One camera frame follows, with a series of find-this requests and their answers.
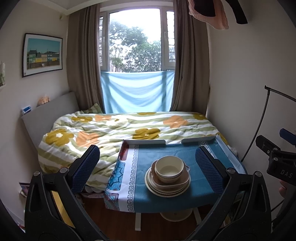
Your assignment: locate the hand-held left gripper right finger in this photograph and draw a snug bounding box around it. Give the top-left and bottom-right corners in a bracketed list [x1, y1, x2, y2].
[188, 146, 271, 241]

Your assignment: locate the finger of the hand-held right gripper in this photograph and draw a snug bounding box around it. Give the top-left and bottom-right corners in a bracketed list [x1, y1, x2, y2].
[255, 135, 281, 160]
[279, 128, 296, 146]

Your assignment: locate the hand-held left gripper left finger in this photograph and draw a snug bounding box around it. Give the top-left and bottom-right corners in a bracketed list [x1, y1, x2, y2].
[24, 145, 104, 241]

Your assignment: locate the small white bowl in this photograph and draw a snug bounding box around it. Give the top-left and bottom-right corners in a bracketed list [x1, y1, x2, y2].
[154, 156, 185, 183]

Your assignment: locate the plain white plate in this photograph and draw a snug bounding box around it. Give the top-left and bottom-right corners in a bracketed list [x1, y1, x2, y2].
[148, 168, 189, 191]

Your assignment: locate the yellow rimmed plate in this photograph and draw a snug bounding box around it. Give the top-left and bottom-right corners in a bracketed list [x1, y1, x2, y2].
[145, 167, 191, 197]

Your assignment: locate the person's right hand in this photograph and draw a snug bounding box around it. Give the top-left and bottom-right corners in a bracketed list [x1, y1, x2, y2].
[279, 179, 288, 198]

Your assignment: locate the black curved metal rod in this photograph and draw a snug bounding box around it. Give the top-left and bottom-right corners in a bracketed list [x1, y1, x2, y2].
[242, 86, 296, 163]

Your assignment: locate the floral striped blanket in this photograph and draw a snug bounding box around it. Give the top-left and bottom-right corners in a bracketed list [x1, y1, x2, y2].
[38, 111, 230, 193]

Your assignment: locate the yellow padded seat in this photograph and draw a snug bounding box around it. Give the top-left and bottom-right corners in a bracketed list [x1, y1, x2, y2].
[51, 191, 75, 227]

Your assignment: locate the blue patterned tablecloth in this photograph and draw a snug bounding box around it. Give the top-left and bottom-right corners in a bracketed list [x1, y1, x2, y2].
[104, 137, 245, 212]

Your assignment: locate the green patterned pillow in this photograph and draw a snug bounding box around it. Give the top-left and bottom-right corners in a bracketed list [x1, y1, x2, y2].
[83, 103, 103, 114]

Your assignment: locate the grey headboard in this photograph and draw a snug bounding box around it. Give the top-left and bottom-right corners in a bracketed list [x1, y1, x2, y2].
[21, 91, 80, 149]

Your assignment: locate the small beige plush toy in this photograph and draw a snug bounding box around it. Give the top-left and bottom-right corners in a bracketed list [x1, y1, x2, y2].
[38, 95, 51, 106]

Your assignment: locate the light blue hanging cloth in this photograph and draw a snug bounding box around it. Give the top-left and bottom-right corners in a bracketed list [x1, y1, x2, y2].
[100, 71, 175, 114]

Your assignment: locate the framed houses picture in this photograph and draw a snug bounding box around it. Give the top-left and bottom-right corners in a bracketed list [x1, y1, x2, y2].
[22, 33, 63, 78]

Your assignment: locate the pink hanging garment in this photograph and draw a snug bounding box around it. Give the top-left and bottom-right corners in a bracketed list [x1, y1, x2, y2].
[188, 0, 229, 30]

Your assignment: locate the black hanging garment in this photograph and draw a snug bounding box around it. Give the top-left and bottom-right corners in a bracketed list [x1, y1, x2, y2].
[194, 0, 248, 24]

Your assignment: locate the window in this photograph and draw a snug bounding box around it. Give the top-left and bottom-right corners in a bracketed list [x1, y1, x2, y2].
[99, 9, 176, 72]

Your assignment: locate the small wall print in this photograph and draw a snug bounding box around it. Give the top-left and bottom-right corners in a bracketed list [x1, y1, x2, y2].
[0, 61, 6, 88]

